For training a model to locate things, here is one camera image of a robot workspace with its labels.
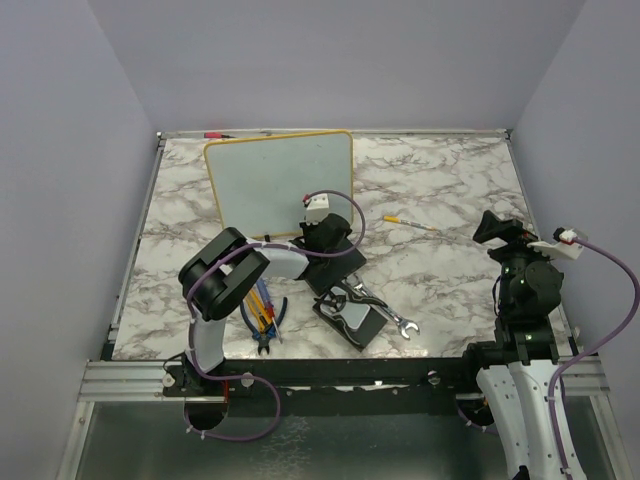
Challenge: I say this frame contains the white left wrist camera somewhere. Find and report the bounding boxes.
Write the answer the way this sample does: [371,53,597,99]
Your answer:
[303,193,330,225]

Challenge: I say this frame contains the black flat box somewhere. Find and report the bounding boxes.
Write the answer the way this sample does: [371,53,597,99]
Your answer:
[301,250,367,295]

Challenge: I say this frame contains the black front mounting rail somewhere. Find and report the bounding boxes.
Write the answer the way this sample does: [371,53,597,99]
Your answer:
[163,357,491,423]

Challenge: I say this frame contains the yellow utility knife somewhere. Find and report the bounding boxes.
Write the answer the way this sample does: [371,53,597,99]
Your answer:
[240,295,269,336]

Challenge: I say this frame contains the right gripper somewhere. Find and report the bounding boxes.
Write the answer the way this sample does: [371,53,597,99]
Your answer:
[475,208,564,312]

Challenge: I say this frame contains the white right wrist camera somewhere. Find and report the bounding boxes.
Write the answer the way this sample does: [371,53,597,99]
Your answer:
[527,227,586,260]

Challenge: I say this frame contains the yellow framed whiteboard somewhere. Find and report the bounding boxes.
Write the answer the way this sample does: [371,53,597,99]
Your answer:
[203,130,354,238]

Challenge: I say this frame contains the blue handled pliers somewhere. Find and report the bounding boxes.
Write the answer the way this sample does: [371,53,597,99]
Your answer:
[239,297,288,355]

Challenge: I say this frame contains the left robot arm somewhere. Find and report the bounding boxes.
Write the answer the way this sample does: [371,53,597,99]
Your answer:
[178,213,356,395]

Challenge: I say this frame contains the silver combination wrench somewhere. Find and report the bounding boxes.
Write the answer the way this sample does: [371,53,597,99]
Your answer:
[346,274,420,340]

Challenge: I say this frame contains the blue red screwdriver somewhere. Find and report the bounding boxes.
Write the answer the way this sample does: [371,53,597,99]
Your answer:
[256,279,283,343]

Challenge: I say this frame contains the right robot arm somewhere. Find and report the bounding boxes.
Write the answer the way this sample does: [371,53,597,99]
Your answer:
[459,210,586,479]

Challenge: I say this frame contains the black grey wire stripper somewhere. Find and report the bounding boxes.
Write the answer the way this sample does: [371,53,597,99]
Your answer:
[313,286,387,332]

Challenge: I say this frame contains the red black marker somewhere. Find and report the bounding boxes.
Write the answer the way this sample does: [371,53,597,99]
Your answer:
[203,132,236,140]

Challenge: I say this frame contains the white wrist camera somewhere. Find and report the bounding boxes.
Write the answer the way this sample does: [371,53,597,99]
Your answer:
[527,227,586,260]
[303,193,330,225]

